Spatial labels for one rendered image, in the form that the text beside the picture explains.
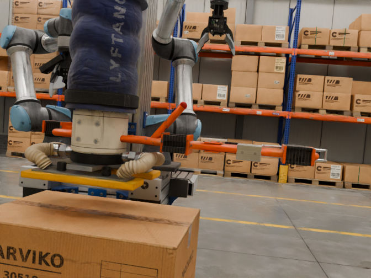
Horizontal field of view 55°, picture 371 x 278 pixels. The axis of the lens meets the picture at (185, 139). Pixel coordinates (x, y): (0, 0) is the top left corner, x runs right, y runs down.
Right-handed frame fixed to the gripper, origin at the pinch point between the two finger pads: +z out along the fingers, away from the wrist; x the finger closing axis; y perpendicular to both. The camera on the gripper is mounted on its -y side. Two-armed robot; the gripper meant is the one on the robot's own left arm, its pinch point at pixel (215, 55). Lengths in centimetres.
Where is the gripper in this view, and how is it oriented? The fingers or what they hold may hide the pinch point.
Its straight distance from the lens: 148.4
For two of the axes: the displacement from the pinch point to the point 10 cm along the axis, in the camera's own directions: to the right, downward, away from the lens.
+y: -1.1, 0.5, -9.9
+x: 9.9, 0.8, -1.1
